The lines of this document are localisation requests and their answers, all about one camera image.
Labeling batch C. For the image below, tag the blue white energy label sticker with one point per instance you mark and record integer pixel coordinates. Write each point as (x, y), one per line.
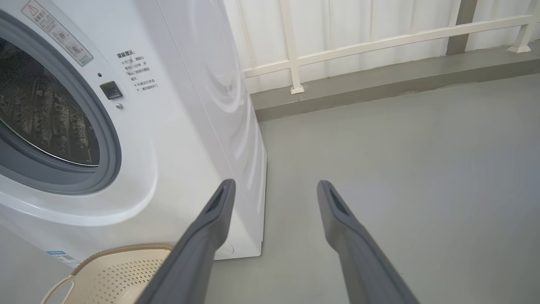
(63, 257)

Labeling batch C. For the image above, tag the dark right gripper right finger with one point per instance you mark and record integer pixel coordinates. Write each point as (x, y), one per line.
(363, 270)

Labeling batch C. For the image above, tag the white front-load washing machine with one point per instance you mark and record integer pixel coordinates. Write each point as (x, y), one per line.
(181, 126)

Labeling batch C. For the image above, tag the grey rubber door gasket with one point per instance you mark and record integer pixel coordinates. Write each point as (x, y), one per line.
(105, 139)

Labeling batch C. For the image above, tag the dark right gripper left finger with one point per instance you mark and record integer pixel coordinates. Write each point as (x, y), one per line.
(194, 261)

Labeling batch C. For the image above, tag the black door latch socket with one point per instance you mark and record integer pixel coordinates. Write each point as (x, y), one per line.
(111, 90)

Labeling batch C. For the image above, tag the grey warning sticker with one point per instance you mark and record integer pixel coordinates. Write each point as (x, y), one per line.
(59, 33)

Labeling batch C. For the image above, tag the round white filter cover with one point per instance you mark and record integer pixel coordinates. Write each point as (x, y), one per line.
(228, 249)

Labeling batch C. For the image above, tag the cream perforated laundry basket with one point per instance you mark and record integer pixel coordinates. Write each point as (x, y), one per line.
(126, 274)

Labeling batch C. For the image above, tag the cream metal railing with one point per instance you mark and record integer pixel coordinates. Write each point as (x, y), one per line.
(290, 42)

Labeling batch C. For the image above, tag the blue and orange clothes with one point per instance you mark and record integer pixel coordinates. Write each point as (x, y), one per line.
(42, 109)

